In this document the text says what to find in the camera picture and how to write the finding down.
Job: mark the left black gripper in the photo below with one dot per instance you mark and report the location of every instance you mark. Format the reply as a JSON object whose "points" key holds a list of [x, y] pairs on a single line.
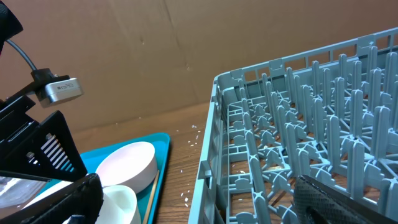
{"points": [[33, 150]]}

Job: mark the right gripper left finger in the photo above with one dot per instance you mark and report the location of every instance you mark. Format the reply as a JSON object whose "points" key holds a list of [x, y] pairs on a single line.
{"points": [[79, 202]]}

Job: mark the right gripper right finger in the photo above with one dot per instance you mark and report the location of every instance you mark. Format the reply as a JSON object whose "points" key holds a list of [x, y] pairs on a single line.
{"points": [[315, 202]]}

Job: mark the large white plate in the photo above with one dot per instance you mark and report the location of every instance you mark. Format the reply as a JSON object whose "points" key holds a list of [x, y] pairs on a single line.
{"points": [[17, 194]]}

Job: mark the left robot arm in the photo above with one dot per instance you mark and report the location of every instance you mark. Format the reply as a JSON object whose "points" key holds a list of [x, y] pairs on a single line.
{"points": [[10, 26]]}

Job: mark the grey dishwasher rack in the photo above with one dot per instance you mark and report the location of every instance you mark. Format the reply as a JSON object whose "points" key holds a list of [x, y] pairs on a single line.
{"points": [[330, 113]]}

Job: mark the small white cup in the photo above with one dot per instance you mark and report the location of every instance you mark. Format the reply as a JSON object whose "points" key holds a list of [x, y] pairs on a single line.
{"points": [[119, 206]]}

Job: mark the white bowl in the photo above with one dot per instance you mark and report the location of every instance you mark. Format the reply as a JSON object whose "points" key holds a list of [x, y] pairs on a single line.
{"points": [[133, 165]]}

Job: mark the teal serving tray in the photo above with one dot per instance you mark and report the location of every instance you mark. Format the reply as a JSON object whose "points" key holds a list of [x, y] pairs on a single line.
{"points": [[161, 142]]}

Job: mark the wooden chopstick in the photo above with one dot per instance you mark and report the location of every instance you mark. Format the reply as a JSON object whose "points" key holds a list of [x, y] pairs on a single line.
{"points": [[151, 198]]}

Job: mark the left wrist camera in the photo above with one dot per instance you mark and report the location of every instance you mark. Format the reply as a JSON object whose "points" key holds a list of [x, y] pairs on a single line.
{"points": [[59, 92]]}

